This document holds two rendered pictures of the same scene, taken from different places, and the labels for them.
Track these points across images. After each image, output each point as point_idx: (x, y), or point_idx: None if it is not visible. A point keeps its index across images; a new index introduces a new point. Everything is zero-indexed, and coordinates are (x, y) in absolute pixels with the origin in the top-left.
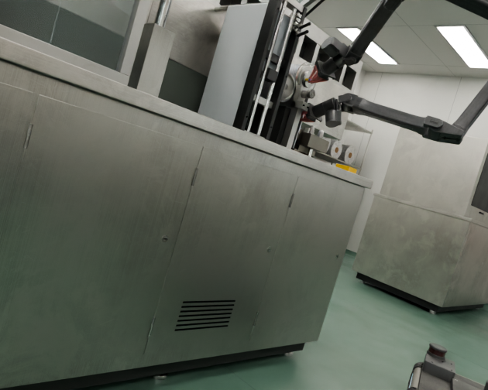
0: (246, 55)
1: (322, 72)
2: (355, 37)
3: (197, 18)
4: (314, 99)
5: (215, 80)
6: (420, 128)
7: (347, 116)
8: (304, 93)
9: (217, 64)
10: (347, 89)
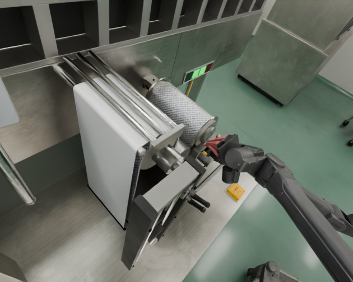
0: (120, 184)
1: (223, 163)
2: (279, 179)
3: (33, 101)
4: (218, 48)
5: (93, 170)
6: None
7: (250, 35)
8: (200, 160)
9: (89, 156)
10: (256, 11)
